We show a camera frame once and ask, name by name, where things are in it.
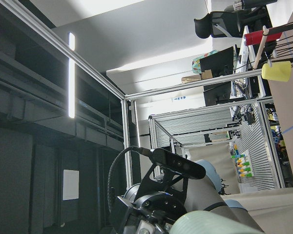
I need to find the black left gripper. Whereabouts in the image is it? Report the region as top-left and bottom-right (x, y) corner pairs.
(114, 192), (187, 234)

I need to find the red cylinder bottle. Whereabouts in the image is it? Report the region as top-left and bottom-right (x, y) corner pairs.
(243, 30), (282, 46)

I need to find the yellow plastic cup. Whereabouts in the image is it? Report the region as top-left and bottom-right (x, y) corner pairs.
(261, 61), (292, 82)

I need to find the black braided left cable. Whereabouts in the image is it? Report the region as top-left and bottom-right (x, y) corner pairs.
(107, 145), (152, 220)

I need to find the cardboard box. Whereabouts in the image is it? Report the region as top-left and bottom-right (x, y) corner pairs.
(181, 70), (213, 84)

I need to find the aluminium frame cage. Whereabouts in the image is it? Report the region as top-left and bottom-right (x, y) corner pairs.
(0, 0), (293, 193)

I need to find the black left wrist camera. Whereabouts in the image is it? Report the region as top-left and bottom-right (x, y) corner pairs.
(149, 148), (206, 179)

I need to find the black computer monitor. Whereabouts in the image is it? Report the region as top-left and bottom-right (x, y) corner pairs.
(200, 47), (233, 79)

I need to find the black wire cup rack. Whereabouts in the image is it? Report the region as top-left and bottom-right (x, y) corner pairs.
(252, 21), (293, 69)

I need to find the black office chair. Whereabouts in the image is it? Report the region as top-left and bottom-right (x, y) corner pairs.
(194, 0), (276, 39)

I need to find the green plastic cup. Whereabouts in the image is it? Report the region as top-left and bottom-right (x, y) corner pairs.
(169, 211), (260, 234)

